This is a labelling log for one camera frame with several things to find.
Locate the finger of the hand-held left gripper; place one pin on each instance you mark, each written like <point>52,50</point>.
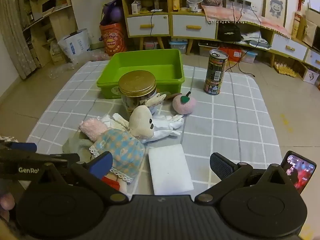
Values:
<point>22,147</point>
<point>62,158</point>

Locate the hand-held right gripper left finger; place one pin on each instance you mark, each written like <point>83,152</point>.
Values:
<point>103,160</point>

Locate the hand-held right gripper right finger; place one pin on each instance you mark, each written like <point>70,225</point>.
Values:
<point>220,166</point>

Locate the red and white plush toy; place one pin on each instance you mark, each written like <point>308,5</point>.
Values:
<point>113,180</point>

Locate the plush doll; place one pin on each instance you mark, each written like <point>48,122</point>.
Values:
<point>125,147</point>

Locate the pink fluffy cloth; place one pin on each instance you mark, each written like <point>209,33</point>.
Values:
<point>91,128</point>

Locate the white sponge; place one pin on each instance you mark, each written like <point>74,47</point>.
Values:
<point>170,167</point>

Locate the white cloth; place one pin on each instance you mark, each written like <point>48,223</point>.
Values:
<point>165,127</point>

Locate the pink knitted apple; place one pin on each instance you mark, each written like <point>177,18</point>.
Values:
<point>183,105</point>

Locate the green plastic bin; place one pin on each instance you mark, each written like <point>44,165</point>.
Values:
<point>150,62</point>

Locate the person's left hand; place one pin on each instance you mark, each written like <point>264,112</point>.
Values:
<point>6,202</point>

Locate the grey-green cloth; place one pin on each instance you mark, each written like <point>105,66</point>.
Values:
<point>76,146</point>

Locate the grey checkered tablecloth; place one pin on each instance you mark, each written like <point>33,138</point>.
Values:
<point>225,125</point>

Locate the smartphone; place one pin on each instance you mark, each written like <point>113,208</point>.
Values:
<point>298,172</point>

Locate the glass jar with gold lid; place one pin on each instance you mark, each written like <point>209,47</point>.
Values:
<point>136,83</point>

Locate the brown round piece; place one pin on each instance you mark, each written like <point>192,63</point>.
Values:
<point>172,96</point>

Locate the tall black printed can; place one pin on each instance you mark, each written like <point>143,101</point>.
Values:
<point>215,72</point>

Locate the beige curtain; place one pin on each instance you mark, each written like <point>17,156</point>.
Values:
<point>15,37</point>

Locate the white cardboard box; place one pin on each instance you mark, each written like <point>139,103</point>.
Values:
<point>75,46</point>

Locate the egg cartons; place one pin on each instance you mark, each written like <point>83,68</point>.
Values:
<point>285,67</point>

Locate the orange printed bag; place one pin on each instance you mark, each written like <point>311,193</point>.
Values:
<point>112,41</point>

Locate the clear storage box blue lid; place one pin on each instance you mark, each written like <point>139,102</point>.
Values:
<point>178,46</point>

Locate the printed cardboard box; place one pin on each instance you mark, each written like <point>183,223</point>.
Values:
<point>311,75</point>

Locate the pile of papers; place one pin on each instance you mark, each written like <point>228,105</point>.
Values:
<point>255,40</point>

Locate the wooden shelf unit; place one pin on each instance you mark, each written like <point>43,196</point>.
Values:
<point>52,17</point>

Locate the black bag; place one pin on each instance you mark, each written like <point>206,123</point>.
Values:
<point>228,32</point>

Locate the low wooden cabinet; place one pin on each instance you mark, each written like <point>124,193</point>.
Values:
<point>282,42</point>

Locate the purple plush toy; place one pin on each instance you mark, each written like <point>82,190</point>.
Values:
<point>113,12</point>

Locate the tall wooden cabinet with drawers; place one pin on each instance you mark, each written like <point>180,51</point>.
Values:
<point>162,22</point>

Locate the pink tasselled cloth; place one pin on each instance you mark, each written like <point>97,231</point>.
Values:
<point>225,13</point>

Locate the white carton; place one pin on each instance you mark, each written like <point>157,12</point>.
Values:
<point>135,8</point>

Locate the framed cartoon drawing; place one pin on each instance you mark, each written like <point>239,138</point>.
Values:
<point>274,6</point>

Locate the yellow cylinder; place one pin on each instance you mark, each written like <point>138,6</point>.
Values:
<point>176,1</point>

